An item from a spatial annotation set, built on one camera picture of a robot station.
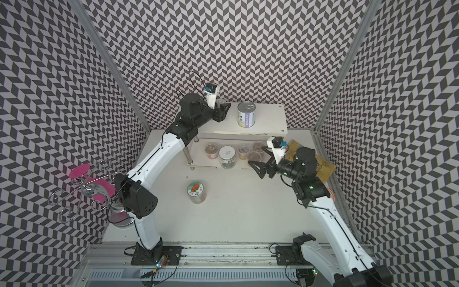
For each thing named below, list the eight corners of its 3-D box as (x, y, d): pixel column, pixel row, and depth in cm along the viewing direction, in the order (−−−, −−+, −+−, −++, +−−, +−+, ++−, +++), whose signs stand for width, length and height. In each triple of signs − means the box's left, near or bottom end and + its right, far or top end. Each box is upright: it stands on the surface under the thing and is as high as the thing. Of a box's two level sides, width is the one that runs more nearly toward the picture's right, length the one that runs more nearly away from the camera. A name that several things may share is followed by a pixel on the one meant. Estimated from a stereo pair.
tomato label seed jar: (189, 204, 89) (185, 197, 82) (191, 189, 94) (188, 182, 87) (205, 204, 89) (202, 197, 82) (206, 189, 94) (204, 182, 87)
